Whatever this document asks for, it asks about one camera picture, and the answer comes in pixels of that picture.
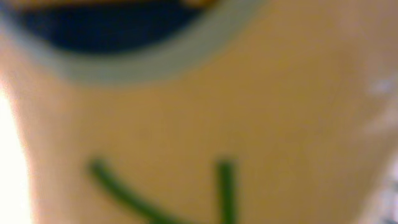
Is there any yellow snack bag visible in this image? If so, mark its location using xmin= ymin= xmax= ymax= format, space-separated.
xmin=1 ymin=0 xmax=397 ymax=224

